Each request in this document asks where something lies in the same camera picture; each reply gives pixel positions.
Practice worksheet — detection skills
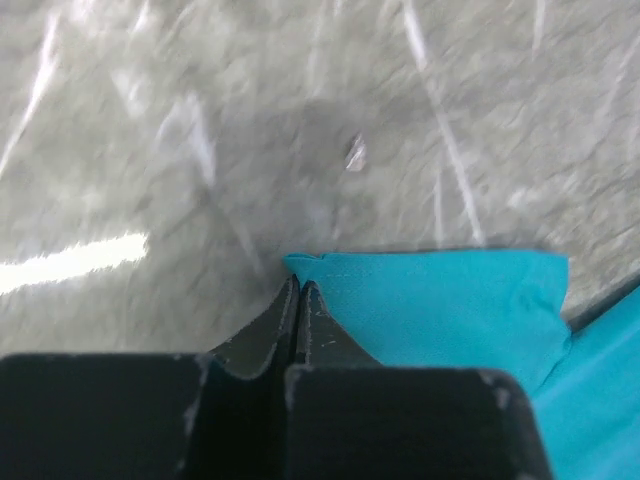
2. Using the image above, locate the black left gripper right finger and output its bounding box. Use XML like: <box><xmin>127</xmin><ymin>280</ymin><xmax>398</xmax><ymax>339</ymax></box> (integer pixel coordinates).
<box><xmin>284</xmin><ymin>283</ymin><xmax>552</xmax><ymax>479</ymax></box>

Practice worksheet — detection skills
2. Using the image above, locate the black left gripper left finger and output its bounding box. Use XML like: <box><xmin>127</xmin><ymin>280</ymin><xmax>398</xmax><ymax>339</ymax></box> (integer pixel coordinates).
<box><xmin>1</xmin><ymin>278</ymin><xmax>299</xmax><ymax>479</ymax></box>

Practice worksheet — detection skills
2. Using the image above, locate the teal t shirt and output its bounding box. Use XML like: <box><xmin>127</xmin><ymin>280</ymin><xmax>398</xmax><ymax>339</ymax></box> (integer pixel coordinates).
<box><xmin>285</xmin><ymin>250</ymin><xmax>639</xmax><ymax>479</ymax></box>

